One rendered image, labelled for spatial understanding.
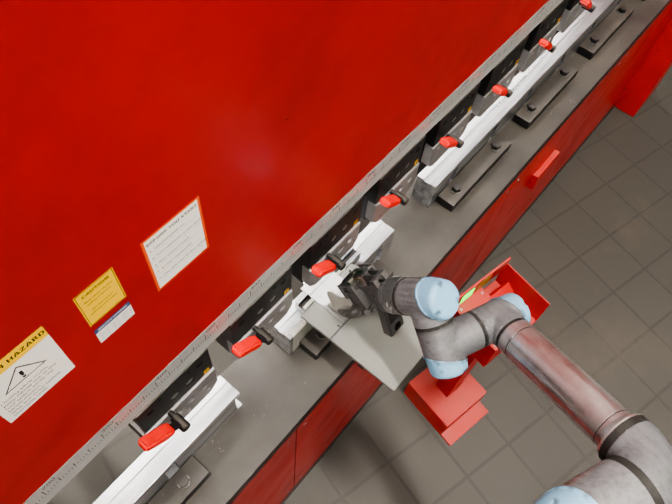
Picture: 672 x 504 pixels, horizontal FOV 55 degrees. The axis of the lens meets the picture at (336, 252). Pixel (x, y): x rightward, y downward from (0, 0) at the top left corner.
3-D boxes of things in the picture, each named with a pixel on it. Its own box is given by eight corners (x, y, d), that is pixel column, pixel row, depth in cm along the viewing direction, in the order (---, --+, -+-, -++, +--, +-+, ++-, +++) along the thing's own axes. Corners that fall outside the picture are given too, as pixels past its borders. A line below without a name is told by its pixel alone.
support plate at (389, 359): (393, 392, 137) (394, 390, 136) (300, 317, 144) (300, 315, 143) (441, 333, 144) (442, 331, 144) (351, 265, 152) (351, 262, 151)
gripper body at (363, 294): (356, 262, 137) (391, 263, 127) (377, 292, 140) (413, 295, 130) (333, 286, 134) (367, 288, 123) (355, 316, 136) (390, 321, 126)
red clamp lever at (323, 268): (324, 272, 113) (348, 262, 121) (306, 259, 114) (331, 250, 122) (319, 280, 113) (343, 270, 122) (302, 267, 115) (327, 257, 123)
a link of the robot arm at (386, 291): (428, 297, 126) (403, 326, 123) (413, 296, 130) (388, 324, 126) (408, 268, 123) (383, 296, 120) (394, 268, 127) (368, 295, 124)
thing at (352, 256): (304, 315, 147) (305, 309, 144) (295, 307, 147) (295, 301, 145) (359, 258, 155) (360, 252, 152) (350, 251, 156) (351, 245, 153)
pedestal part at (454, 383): (446, 397, 227) (488, 339, 180) (435, 384, 229) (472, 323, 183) (458, 387, 229) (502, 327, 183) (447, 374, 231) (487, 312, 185)
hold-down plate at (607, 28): (590, 60, 209) (593, 53, 206) (575, 52, 210) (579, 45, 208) (631, 15, 221) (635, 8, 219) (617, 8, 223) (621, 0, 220)
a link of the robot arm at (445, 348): (493, 361, 120) (476, 308, 118) (442, 387, 117) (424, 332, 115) (470, 351, 127) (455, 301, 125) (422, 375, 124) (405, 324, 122)
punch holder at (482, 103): (475, 121, 152) (495, 69, 138) (446, 103, 155) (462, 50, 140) (509, 87, 158) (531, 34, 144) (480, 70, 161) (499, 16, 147)
